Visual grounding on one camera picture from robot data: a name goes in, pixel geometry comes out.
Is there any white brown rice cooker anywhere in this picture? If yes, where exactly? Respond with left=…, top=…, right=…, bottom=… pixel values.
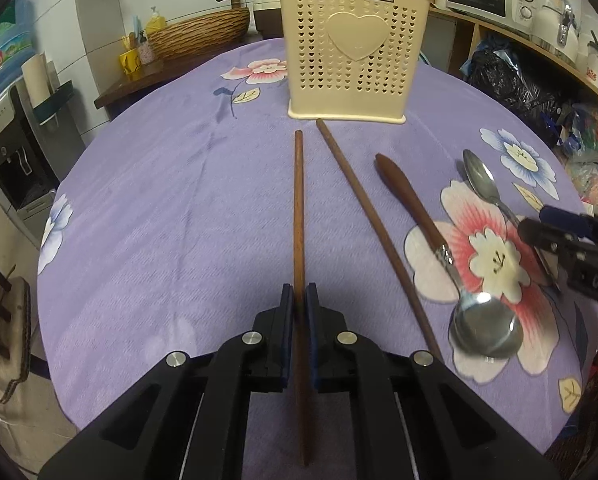
left=252, top=0, right=284, bottom=39

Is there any yellow soap bottle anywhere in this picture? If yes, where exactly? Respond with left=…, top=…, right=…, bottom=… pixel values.
left=144, top=6, right=168, bottom=38

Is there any brown wooden chopstick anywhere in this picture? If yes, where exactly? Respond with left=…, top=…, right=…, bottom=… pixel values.
left=316, top=118, right=444, bottom=362
left=293, top=130, right=312, bottom=467

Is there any yellow cup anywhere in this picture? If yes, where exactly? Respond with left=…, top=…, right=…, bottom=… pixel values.
left=118, top=49, right=142, bottom=75

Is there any wooden handled steel spoon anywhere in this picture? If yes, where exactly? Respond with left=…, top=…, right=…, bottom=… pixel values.
left=375, top=154, right=523, bottom=359

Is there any water dispenser machine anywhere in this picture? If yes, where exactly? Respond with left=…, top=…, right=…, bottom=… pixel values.
left=0, top=73, right=84, bottom=243

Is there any blue water jug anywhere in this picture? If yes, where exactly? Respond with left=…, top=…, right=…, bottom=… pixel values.
left=0, top=0, right=36, bottom=94

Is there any woven basket sink bowl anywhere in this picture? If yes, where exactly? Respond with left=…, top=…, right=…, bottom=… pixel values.
left=148, top=6, right=250, bottom=61

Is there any all steel spoon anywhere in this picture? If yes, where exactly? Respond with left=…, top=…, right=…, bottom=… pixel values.
left=463, top=150, right=560, bottom=292

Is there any dark wooden counter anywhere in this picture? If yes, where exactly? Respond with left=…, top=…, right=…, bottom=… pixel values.
left=93, top=32, right=263, bottom=119

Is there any wooden shelf unit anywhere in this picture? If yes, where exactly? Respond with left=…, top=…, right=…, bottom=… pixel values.
left=428, top=6, right=598, bottom=102

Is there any wooden chair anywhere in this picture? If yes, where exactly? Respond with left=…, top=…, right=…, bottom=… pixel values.
left=0, top=271, right=31, bottom=404

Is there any purple floral tablecloth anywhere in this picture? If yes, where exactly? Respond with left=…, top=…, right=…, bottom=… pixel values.
left=37, top=39, right=598, bottom=479

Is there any cream perforated utensil holder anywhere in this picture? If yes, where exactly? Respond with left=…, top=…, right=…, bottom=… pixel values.
left=279, top=0, right=431, bottom=125

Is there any black plastic bag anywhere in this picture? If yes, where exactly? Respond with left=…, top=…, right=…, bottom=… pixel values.
left=460, top=35, right=578, bottom=136

